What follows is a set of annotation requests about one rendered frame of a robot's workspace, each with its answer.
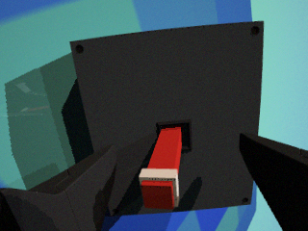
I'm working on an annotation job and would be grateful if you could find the dark red peg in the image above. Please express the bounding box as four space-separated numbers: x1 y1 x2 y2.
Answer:
139 124 184 209

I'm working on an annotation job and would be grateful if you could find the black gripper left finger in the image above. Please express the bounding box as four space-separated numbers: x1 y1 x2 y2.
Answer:
0 145 116 231

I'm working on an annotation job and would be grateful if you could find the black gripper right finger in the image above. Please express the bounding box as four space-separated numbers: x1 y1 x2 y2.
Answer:
240 132 308 231

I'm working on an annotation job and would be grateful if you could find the black square panel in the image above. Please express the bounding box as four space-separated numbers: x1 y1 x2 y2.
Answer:
69 20 264 216

